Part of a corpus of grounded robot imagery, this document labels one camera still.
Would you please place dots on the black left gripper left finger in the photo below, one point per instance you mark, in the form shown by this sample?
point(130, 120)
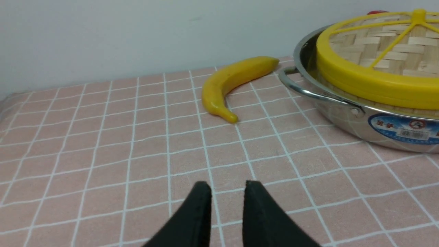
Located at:
point(190, 225)

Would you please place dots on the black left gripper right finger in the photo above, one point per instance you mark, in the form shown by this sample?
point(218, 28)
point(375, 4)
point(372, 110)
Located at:
point(265, 224)

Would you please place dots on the yellow-rimmed bamboo steamer basket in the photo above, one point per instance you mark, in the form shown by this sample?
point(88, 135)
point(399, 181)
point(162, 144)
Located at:
point(433, 114)

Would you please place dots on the yellow woven bamboo steamer lid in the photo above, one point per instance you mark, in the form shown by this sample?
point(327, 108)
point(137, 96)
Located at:
point(389, 58)

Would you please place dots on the stainless steel pot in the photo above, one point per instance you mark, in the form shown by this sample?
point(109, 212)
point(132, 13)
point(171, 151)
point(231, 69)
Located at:
point(378, 126)

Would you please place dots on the pink checked tablecloth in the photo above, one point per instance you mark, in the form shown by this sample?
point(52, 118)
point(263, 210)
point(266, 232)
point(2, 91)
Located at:
point(107, 164)

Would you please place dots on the yellow plastic banana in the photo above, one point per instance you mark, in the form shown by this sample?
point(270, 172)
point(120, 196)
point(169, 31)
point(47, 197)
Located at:
point(228, 78)

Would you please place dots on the red bell pepper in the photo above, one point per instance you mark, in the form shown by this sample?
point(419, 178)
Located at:
point(376, 12)

